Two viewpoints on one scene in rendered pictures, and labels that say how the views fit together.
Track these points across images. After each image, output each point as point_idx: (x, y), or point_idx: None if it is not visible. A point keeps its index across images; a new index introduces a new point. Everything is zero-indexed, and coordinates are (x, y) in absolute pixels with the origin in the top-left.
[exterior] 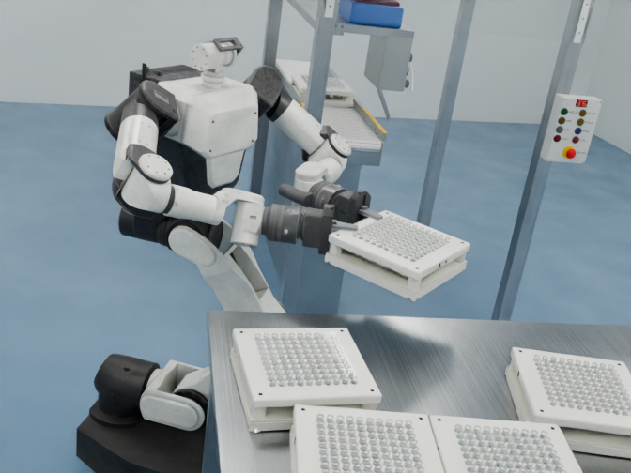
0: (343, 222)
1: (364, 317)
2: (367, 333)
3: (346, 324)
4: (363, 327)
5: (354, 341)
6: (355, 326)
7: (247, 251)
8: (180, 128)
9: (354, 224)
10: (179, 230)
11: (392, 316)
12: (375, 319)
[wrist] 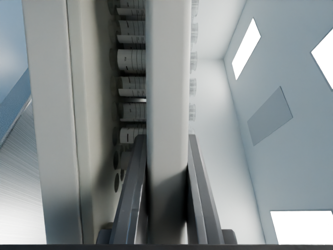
0: (209, 188)
1: (4, 157)
2: (39, 185)
3: (2, 213)
4: (25, 180)
5: (41, 218)
6: (15, 196)
7: None
8: None
9: (199, 146)
10: None
11: (27, 105)
12: (19, 142)
